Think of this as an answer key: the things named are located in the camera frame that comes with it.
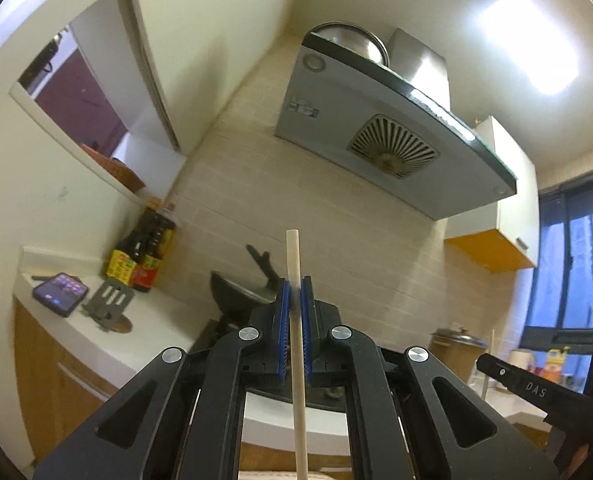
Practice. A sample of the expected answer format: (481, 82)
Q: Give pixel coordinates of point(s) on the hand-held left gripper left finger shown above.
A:
(285, 330)

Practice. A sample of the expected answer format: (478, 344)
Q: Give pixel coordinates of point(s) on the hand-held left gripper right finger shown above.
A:
(305, 330)

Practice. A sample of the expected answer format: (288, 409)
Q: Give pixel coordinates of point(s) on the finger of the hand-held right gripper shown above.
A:
(499, 371)

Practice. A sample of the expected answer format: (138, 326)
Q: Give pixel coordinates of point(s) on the wooden chopstick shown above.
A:
(488, 360)
(292, 260)

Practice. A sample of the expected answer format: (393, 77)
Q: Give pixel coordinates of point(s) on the white kettle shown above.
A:
(521, 360)

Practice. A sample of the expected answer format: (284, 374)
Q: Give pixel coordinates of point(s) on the rice cooker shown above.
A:
(454, 352)

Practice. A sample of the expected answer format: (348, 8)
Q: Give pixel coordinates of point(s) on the black wok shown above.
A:
(236, 295)

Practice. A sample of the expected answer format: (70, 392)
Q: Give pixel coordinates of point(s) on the dark framed window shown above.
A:
(566, 270)

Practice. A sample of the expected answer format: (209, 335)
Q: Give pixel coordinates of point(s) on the striped table mat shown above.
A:
(271, 476)

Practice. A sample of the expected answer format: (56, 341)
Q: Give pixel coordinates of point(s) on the red label soy sauce bottle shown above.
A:
(149, 270)

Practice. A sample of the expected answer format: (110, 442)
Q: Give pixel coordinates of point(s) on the yellow label soy sauce bottle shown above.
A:
(124, 260)

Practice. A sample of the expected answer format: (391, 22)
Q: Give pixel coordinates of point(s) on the grey range hood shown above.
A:
(376, 125)

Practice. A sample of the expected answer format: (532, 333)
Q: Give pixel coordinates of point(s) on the black smartphone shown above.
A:
(60, 292)

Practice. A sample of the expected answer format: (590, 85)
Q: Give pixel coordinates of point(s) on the woven basket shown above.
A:
(119, 170)

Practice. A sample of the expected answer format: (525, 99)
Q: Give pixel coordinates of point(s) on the wooden base cabinet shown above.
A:
(46, 370)

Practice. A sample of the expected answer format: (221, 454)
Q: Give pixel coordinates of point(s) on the steel pot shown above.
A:
(351, 40)

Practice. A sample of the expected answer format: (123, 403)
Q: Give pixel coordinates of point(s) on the ceiling light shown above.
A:
(526, 40)

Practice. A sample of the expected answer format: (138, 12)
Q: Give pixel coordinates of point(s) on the white and orange wall cabinet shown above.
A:
(511, 200)

